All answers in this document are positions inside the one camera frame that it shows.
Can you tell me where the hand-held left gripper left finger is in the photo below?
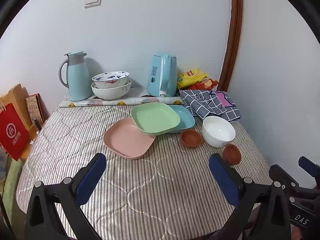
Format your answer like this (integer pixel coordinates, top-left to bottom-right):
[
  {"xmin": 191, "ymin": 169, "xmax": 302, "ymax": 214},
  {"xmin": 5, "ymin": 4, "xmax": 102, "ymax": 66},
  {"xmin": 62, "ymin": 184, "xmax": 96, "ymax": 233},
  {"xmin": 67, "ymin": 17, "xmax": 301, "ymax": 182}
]
[{"xmin": 24, "ymin": 153, "xmax": 108, "ymax": 240}]

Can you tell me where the blue and red patterned bowl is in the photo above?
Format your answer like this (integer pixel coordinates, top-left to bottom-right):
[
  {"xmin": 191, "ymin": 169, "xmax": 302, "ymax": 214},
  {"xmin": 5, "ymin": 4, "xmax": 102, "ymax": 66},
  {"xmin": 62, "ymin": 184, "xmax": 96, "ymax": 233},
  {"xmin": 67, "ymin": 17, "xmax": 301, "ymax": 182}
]
[{"xmin": 92, "ymin": 71, "xmax": 130, "ymax": 89}]

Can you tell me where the patterned brown box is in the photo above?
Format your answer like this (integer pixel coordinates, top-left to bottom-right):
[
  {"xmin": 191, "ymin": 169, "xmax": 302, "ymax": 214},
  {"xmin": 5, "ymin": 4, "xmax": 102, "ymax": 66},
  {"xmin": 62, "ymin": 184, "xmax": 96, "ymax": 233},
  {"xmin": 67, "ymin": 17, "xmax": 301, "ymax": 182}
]
[{"xmin": 25, "ymin": 93, "xmax": 46, "ymax": 124}]

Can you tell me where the brown wooden door frame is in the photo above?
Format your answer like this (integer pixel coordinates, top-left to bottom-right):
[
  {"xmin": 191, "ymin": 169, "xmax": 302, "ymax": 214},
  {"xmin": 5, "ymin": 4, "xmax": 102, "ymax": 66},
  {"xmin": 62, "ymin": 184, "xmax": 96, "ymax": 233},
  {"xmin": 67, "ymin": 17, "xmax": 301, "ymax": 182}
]
[{"xmin": 218, "ymin": 0, "xmax": 244, "ymax": 92}]

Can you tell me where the rolled fruit print mat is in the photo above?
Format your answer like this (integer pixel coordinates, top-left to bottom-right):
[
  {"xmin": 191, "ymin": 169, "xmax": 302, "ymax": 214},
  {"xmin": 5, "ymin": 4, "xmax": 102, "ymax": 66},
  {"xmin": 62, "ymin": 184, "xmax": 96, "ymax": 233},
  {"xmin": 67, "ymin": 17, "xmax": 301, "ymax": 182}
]
[{"xmin": 58, "ymin": 95, "xmax": 184, "ymax": 108}]

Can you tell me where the grey checked folded cloth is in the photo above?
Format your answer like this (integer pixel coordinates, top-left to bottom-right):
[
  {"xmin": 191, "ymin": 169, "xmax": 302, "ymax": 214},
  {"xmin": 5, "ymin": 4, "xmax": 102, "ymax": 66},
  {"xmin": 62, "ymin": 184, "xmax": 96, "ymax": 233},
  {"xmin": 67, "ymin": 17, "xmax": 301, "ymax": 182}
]
[{"xmin": 179, "ymin": 89, "xmax": 243, "ymax": 123}]

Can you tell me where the plain white bowl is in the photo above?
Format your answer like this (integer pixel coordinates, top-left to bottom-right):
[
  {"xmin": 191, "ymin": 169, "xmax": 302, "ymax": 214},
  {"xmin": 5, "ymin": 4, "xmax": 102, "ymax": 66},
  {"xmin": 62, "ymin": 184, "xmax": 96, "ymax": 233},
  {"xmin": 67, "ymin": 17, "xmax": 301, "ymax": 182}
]
[{"xmin": 201, "ymin": 116, "xmax": 236, "ymax": 148}]

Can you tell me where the small brown bowl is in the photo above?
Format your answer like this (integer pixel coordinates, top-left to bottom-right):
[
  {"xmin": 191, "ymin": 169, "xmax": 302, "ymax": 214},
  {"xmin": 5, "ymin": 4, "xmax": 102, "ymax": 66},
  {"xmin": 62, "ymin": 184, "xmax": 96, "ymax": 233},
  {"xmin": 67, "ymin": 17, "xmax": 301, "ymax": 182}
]
[
  {"xmin": 180, "ymin": 129, "xmax": 203, "ymax": 149},
  {"xmin": 222, "ymin": 144, "xmax": 242, "ymax": 166}
]

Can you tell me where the pink square plate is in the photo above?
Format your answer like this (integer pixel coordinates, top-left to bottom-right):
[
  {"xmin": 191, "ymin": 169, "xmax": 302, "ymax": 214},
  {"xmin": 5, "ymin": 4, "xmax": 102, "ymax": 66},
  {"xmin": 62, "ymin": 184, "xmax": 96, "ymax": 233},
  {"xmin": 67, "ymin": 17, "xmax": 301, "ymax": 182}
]
[{"xmin": 103, "ymin": 117, "xmax": 156, "ymax": 160}]

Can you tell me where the green square plate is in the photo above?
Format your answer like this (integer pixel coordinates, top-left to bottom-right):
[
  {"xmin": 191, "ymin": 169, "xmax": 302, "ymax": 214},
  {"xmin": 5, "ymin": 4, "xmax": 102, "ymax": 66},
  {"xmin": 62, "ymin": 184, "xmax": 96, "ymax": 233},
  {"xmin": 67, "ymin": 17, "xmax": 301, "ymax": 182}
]
[{"xmin": 130, "ymin": 102, "xmax": 181, "ymax": 137}]

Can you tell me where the green cloth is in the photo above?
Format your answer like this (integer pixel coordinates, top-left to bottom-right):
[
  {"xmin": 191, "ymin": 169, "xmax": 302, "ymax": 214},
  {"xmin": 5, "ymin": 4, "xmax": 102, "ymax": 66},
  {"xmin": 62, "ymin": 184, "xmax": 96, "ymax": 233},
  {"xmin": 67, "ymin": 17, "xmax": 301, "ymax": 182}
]
[{"xmin": 4, "ymin": 152, "xmax": 25, "ymax": 205}]

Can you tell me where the red paper bag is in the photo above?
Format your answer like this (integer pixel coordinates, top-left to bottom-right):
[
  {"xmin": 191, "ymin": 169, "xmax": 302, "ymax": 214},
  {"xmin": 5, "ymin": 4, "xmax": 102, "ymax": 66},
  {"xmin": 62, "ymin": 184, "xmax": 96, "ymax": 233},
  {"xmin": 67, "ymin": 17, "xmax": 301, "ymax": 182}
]
[{"xmin": 0, "ymin": 102, "xmax": 31, "ymax": 162}]

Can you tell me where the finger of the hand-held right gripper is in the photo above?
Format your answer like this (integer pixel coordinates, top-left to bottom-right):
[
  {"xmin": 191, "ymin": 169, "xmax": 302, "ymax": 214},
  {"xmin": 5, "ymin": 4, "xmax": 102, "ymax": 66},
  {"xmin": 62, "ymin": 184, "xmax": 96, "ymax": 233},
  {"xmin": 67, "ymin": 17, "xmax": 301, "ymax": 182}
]
[
  {"xmin": 268, "ymin": 164, "xmax": 302, "ymax": 200},
  {"xmin": 298, "ymin": 156, "xmax": 320, "ymax": 178}
]

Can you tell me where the brown paper bag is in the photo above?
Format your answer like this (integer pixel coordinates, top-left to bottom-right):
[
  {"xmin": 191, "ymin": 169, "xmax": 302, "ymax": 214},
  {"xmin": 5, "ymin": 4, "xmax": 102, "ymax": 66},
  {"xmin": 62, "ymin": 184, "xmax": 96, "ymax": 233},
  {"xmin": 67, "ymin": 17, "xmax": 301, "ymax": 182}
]
[{"xmin": 0, "ymin": 83, "xmax": 33, "ymax": 140}]

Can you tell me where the yellow snack bag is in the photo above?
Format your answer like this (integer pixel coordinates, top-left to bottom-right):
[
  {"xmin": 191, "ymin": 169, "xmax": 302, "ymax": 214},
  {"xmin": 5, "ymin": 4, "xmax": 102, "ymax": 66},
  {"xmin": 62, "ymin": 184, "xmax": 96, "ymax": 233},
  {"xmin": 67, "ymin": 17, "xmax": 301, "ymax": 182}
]
[{"xmin": 177, "ymin": 68, "xmax": 209, "ymax": 90}]

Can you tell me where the light blue thermos jug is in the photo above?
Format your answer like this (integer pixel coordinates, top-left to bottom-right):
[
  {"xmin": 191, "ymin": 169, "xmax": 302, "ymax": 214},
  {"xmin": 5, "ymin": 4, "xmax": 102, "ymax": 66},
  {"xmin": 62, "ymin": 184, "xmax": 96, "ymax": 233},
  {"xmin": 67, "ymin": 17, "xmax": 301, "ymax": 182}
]
[{"xmin": 59, "ymin": 51, "xmax": 93, "ymax": 102}]

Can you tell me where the red snack bag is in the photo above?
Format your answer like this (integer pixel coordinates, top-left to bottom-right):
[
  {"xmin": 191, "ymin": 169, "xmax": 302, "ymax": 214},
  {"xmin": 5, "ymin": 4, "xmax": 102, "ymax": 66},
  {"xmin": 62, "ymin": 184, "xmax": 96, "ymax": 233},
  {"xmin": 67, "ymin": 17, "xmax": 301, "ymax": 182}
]
[{"xmin": 199, "ymin": 78, "xmax": 219, "ymax": 91}]

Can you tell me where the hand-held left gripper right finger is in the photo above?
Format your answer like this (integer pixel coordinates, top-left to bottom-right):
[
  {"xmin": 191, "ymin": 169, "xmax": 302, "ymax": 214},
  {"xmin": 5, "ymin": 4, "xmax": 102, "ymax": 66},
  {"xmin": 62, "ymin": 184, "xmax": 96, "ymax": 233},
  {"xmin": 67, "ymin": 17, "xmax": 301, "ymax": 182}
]
[{"xmin": 200, "ymin": 153, "xmax": 292, "ymax": 240}]

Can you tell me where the white floral bowl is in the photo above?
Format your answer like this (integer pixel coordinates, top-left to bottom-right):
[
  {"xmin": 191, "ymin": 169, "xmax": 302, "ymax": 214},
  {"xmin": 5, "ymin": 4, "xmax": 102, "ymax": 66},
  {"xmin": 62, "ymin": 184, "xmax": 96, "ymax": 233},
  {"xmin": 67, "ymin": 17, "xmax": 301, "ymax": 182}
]
[{"xmin": 91, "ymin": 79, "xmax": 132, "ymax": 101}]

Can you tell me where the white wall light switch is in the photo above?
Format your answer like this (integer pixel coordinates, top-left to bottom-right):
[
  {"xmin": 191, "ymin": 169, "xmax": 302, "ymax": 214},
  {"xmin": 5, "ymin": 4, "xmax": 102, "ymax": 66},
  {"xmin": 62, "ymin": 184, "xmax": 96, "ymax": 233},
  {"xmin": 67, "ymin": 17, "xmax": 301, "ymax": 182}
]
[{"xmin": 84, "ymin": 0, "xmax": 102, "ymax": 9}]

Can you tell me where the blue square plate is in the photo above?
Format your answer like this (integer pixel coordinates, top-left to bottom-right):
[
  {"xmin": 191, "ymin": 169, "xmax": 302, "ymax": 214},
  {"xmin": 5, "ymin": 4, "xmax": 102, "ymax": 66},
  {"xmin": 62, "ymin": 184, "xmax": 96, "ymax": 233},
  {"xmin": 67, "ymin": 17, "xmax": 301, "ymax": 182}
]
[{"xmin": 167, "ymin": 104, "xmax": 196, "ymax": 134}]

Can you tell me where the light blue electric kettle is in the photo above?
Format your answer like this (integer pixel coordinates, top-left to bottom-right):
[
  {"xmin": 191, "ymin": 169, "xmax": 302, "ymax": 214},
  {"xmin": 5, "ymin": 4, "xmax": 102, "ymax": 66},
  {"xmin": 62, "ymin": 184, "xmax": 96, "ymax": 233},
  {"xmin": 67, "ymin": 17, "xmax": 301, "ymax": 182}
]
[{"xmin": 146, "ymin": 52, "xmax": 178, "ymax": 98}]

